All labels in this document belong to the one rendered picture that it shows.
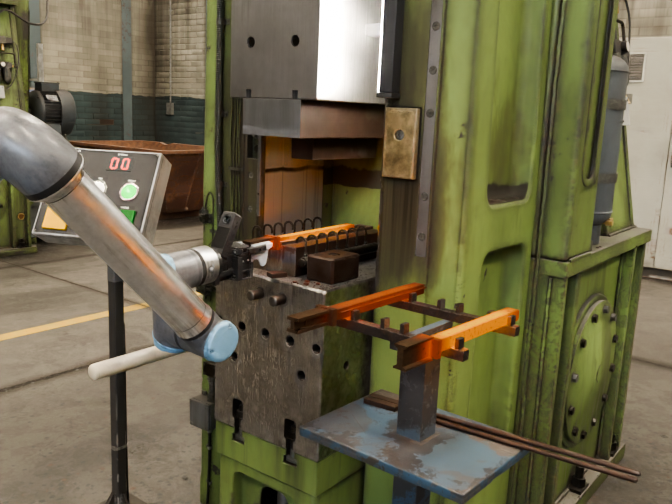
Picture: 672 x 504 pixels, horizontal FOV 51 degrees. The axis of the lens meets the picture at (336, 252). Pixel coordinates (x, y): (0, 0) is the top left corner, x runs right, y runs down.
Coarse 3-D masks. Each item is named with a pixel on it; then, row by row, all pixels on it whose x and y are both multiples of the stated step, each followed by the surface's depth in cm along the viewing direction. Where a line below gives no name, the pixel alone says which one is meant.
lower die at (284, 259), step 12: (360, 228) 211; (372, 228) 216; (288, 240) 186; (300, 240) 189; (312, 240) 192; (324, 240) 193; (348, 240) 199; (360, 240) 204; (372, 240) 208; (276, 252) 185; (288, 252) 183; (300, 252) 183; (312, 252) 187; (276, 264) 186; (288, 264) 183
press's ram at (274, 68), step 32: (256, 0) 178; (288, 0) 172; (320, 0) 166; (352, 0) 176; (256, 32) 180; (288, 32) 173; (320, 32) 168; (352, 32) 178; (256, 64) 181; (288, 64) 175; (320, 64) 170; (352, 64) 180; (256, 96) 182; (288, 96) 176; (320, 96) 172; (352, 96) 182
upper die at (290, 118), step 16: (256, 112) 183; (272, 112) 180; (288, 112) 177; (304, 112) 175; (320, 112) 180; (336, 112) 186; (352, 112) 191; (368, 112) 197; (384, 112) 203; (256, 128) 184; (272, 128) 180; (288, 128) 177; (304, 128) 176; (320, 128) 181; (336, 128) 187; (352, 128) 192; (368, 128) 198
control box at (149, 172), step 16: (96, 160) 207; (144, 160) 204; (160, 160) 204; (96, 176) 205; (112, 176) 204; (128, 176) 203; (144, 176) 203; (160, 176) 205; (112, 192) 202; (144, 192) 201; (160, 192) 206; (128, 208) 200; (144, 208) 199; (160, 208) 206; (144, 224) 198; (48, 240) 207; (64, 240) 205; (80, 240) 202
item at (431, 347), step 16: (480, 320) 138; (496, 320) 140; (416, 336) 123; (432, 336) 127; (448, 336) 127; (464, 336) 131; (400, 352) 118; (416, 352) 121; (432, 352) 123; (400, 368) 118
